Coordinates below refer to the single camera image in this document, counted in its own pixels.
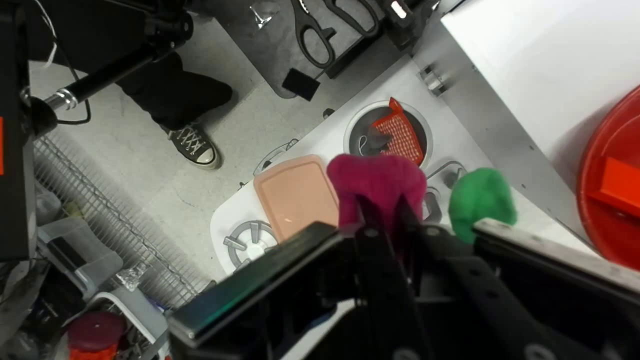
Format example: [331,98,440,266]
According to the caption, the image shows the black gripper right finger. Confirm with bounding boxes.
[397,197,596,360]

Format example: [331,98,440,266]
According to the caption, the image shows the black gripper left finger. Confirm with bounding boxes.
[352,197,436,360]

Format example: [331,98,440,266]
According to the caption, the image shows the magenta plush toy green leaves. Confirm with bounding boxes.
[325,152,518,245]

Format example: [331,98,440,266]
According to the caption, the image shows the grey toy faucet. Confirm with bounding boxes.
[425,158,467,226]

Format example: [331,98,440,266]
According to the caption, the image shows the small dark grey toy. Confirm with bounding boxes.
[362,128,395,158]

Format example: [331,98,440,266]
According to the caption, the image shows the white toy kitchen counter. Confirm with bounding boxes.
[207,56,581,281]

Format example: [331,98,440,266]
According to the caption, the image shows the red plastic bowl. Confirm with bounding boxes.
[575,85,640,271]

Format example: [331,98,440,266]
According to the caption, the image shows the white toy cabinet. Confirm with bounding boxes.
[410,0,640,262]

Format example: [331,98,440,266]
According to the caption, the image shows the pink plastic tray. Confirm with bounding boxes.
[252,154,341,243]

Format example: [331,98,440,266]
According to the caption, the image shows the small black foam block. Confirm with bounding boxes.
[280,65,322,102]

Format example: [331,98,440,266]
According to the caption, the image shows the black canvas sneaker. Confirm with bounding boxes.
[165,121,225,169]

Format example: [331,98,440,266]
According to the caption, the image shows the black scissors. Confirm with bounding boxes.
[292,0,383,67]

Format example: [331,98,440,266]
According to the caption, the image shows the black trouser leg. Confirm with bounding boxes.
[116,52,238,131]

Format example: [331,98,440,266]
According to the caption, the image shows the small silver metal piece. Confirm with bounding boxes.
[246,1,276,32]

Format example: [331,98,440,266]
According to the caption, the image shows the black tripod pole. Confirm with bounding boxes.
[28,11,195,128]

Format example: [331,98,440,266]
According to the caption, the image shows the grey cabinet hinge bracket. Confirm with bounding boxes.
[417,61,450,95]

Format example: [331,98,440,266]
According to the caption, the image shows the grey wire grid panel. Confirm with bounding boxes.
[28,136,209,309]

